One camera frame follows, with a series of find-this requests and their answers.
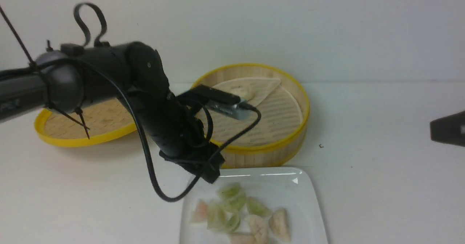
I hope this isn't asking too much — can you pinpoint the green dumpling plate left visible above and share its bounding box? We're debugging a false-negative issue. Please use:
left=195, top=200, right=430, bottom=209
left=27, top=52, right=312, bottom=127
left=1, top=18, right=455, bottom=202
left=207, top=201, right=227, bottom=231

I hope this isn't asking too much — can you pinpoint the black cable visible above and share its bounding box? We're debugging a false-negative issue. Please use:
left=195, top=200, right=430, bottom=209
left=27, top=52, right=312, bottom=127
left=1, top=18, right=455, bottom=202
left=0, top=2, right=262, bottom=203

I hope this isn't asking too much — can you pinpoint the green dumpling plate top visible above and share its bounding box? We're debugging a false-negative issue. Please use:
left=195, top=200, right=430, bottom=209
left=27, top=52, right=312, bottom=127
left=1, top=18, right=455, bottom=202
left=216, top=183, right=247, bottom=213

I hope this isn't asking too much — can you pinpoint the tan dumpling plate right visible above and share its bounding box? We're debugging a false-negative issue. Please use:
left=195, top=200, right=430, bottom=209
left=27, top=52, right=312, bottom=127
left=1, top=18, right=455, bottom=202
left=268, top=208, right=292, bottom=243

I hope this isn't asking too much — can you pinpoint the green dumpling plate lower middle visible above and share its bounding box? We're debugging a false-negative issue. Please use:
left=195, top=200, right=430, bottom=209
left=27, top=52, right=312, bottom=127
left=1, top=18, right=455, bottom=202
left=224, top=213, right=241, bottom=233

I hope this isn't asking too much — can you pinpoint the pink dumpling plate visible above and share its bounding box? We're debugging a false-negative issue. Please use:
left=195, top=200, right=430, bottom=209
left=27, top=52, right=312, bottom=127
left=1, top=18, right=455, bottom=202
left=190, top=199, right=208, bottom=224
left=228, top=233, right=256, bottom=244

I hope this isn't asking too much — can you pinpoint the pink dumpling plate left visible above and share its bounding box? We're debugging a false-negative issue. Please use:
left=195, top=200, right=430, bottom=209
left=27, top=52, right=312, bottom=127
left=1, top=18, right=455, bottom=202
left=190, top=199, right=208, bottom=224

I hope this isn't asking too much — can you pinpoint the green dumpling plate centre right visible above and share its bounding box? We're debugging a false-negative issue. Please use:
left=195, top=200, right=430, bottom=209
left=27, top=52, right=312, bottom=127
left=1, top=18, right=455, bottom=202
left=246, top=197, right=272, bottom=218

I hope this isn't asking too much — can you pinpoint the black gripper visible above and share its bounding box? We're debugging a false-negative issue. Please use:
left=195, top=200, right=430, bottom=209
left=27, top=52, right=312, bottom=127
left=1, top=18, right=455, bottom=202
left=138, top=85, right=254, bottom=183

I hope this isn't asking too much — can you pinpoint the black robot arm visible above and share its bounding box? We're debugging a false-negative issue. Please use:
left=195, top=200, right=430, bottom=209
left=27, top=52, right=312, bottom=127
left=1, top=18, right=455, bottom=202
left=1, top=42, right=258, bottom=185

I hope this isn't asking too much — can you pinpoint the yellow rimmed bamboo steamer basket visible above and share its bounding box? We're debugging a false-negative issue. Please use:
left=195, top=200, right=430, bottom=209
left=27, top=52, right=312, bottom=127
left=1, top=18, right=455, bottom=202
left=193, top=64, right=310, bottom=168

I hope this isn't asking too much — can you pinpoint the white dumpling plate centre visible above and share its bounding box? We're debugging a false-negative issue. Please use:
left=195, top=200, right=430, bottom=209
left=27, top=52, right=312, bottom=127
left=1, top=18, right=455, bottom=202
left=245, top=215, right=270, bottom=244

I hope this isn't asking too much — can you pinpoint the pink dumpling plate bottom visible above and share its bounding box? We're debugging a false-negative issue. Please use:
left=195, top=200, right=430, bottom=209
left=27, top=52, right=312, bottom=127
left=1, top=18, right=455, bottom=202
left=228, top=233, right=256, bottom=244

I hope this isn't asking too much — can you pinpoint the yellow rimmed bamboo steamer lid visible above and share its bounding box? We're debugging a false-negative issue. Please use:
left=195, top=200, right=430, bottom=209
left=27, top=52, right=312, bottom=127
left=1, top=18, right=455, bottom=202
left=34, top=99, right=137, bottom=147

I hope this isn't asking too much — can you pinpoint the white steamer liner paper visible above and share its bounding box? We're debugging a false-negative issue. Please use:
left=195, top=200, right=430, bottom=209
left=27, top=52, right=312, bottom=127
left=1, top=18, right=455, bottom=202
left=197, top=77, right=306, bottom=147

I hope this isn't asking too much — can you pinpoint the green dumpling plate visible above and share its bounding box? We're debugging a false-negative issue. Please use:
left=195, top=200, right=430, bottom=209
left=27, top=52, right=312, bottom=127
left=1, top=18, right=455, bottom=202
left=224, top=213, right=241, bottom=233
left=216, top=183, right=247, bottom=213
left=246, top=197, right=272, bottom=218
left=207, top=201, right=227, bottom=231

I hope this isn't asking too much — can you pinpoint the white square plate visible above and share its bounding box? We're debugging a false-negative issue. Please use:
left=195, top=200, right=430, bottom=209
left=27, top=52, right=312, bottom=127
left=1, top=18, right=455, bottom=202
left=179, top=167, right=328, bottom=244

